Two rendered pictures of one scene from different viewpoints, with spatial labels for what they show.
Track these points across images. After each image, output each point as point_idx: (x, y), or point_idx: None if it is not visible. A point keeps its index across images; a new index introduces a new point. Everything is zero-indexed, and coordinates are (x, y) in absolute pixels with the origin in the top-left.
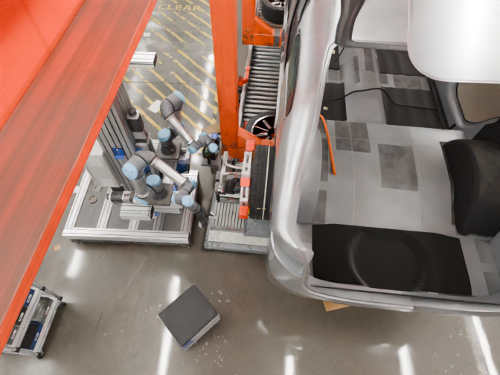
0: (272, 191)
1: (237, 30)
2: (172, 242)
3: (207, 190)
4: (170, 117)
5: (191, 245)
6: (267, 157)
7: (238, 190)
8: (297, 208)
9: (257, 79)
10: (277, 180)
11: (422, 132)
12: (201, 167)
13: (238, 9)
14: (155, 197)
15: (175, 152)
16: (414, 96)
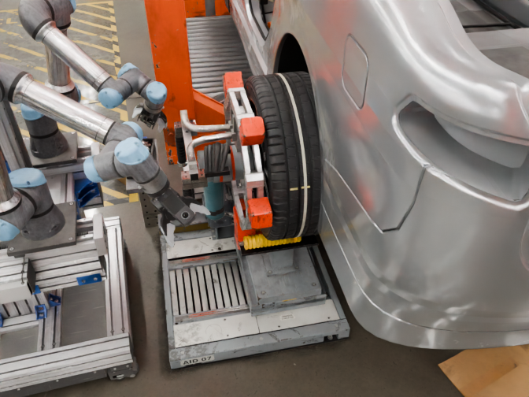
0: (336, 91)
1: (135, 31)
2: (93, 368)
3: (146, 258)
4: (48, 27)
5: (138, 372)
6: (282, 79)
7: (221, 208)
8: (456, 19)
9: (192, 69)
10: (365, 5)
11: (521, 31)
12: (122, 221)
13: (128, 9)
14: (36, 229)
15: (66, 150)
16: (466, 18)
